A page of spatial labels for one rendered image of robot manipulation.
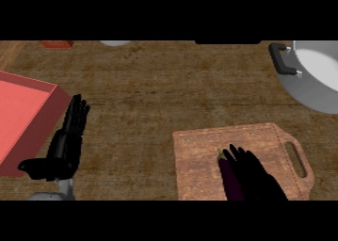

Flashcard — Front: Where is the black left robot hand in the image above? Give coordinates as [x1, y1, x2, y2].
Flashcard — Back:
[16, 93, 92, 183]

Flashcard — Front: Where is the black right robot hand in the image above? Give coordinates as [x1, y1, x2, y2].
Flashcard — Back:
[221, 143, 289, 201]

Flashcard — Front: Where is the dark purple eggplant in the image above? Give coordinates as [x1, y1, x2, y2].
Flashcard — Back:
[216, 148, 247, 201]

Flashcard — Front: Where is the brown wooden cutting board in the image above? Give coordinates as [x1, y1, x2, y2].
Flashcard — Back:
[171, 121, 316, 201]

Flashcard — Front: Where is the grey metal pot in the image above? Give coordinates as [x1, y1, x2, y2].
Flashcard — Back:
[267, 40, 338, 115]

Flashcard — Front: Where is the red box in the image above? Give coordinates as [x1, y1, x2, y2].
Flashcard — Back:
[0, 68, 74, 178]

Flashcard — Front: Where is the small orange-red block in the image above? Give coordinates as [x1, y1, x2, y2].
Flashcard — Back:
[39, 40, 75, 49]

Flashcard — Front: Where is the pale grey round object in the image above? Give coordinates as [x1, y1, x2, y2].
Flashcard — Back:
[99, 40, 133, 47]

